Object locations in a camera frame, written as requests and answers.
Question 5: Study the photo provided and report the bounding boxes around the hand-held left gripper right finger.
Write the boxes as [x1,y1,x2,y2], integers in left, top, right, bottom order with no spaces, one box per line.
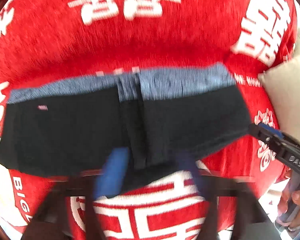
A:
[176,152,269,240]

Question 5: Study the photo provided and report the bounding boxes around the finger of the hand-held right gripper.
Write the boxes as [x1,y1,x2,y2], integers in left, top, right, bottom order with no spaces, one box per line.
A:
[249,122,283,145]

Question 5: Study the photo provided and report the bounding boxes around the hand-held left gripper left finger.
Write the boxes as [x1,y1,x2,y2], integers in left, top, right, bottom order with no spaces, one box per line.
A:
[21,147,130,240]

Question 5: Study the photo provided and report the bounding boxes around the black pants with grey band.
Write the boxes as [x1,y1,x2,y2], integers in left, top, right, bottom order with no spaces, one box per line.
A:
[0,62,252,195]

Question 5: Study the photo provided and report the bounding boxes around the cream cloth at right edge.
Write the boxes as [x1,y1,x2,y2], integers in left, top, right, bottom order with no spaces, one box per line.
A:
[257,25,300,147]

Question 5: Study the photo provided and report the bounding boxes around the red printed blanket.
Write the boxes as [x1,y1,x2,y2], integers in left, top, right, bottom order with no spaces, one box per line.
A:
[0,0,298,240]

